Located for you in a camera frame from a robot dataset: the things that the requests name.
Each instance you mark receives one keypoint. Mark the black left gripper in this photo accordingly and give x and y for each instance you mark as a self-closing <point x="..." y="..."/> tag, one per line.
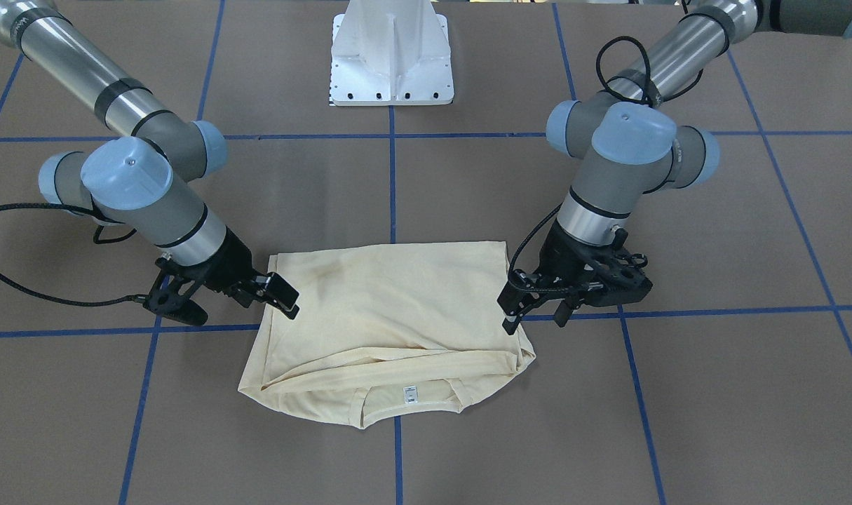
<point x="560" y="253"/>

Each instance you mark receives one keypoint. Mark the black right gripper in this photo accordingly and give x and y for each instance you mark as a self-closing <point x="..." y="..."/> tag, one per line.
<point x="228" y="267"/>

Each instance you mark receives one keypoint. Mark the beige long-sleeve printed shirt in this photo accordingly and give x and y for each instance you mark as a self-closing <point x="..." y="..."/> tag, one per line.
<point x="386" y="330"/>

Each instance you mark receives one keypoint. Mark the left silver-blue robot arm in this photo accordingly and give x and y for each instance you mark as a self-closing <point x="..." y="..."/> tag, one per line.
<point x="628" y="148"/>

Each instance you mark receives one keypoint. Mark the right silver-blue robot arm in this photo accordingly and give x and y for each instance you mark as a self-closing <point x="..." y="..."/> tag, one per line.
<point x="141" y="178"/>

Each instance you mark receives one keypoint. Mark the brown table mat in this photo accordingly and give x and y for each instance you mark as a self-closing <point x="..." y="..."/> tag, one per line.
<point x="731" y="383"/>

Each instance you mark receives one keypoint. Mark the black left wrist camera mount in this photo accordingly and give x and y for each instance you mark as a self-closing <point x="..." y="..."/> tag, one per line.
<point x="617" y="277"/>

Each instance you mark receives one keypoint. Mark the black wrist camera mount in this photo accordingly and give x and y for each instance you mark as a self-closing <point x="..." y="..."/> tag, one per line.
<point x="617" y="277"/>
<point x="171" y="292"/>

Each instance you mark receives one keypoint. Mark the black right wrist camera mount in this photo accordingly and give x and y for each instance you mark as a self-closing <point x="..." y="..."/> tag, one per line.
<point x="171" y="292"/>

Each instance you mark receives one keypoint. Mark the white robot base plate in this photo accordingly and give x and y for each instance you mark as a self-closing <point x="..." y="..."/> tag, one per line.
<point x="390" y="53"/>

